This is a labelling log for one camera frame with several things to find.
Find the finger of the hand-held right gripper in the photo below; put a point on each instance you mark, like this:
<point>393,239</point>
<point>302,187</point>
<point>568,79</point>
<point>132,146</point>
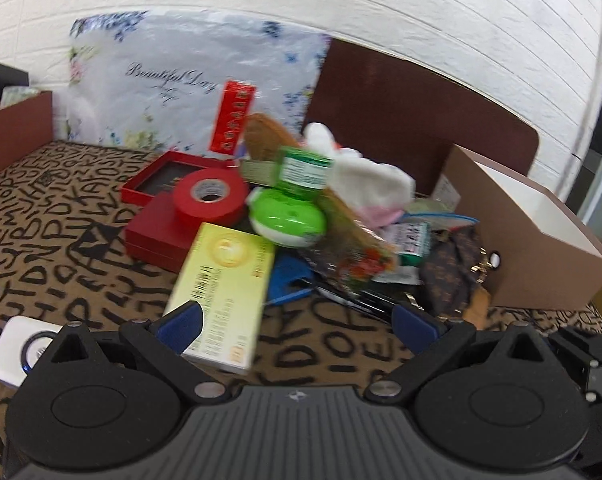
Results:
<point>568,355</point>

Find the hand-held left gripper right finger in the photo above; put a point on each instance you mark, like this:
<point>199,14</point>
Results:
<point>411,325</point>

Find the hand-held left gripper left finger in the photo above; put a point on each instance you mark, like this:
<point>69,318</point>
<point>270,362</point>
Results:
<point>181,325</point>

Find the yellow medicine box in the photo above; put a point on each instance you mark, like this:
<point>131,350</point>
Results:
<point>216,285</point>

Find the black pen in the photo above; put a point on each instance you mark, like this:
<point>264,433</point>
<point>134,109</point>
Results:
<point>351,300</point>

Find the brown monogram phone case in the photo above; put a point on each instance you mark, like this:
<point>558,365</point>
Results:
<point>453,272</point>

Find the brown cardboard box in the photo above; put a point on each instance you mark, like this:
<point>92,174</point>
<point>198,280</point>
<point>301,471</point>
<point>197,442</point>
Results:
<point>531,260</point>

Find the blue plastic piece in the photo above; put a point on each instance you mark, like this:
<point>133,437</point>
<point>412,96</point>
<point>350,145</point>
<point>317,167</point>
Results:
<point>288,275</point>

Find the green round device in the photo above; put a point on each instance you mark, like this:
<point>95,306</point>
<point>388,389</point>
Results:
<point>286,217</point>

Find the green-label white bottle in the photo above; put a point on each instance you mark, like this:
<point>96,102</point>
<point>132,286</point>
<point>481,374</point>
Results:
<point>303,170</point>

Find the clear printed snack packet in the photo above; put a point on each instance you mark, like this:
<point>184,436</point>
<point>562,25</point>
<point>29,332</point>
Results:
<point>356,250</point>

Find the blue-edged zip bag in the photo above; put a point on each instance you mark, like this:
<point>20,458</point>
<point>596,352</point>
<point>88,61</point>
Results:
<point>446,218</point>

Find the red tape roll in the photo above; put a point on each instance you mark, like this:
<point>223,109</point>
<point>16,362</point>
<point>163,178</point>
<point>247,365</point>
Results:
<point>201,210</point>

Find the open red gift box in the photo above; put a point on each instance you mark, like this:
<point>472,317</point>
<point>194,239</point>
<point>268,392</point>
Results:
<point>146,182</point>

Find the white plush toy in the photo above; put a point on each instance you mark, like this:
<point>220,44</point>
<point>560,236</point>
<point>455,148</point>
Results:
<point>371,180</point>

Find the white rounded device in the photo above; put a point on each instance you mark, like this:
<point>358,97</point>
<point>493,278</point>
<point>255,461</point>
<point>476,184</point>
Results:
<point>11,347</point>

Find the dark brown wooden board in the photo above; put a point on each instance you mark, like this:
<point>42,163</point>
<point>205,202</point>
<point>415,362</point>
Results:
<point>406,110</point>

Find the red printed packet strip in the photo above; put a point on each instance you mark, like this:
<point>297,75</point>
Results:
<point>233,115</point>

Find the brown wooden side panel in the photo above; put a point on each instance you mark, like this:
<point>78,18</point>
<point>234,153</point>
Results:
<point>16,130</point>

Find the floral plastic bag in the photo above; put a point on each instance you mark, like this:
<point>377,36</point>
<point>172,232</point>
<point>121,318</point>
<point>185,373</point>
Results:
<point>181,60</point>

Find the small black box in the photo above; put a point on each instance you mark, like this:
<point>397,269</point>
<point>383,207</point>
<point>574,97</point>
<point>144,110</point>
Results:
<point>3,76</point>

